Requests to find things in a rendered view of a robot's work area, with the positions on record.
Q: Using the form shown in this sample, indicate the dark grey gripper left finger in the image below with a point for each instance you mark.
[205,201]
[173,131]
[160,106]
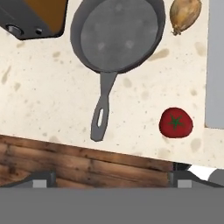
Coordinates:
[43,178]

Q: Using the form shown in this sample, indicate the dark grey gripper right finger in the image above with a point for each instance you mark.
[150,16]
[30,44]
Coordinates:
[182,178]

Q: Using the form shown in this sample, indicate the red tomato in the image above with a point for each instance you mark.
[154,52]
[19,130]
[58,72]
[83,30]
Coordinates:
[176,122]

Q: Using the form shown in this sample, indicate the grey frying pan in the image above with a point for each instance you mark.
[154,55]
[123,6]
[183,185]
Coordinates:
[118,38]

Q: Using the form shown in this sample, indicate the brown onion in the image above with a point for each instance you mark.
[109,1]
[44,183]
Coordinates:
[184,13]

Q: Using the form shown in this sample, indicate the wooden cupboard front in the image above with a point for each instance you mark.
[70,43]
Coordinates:
[84,166]

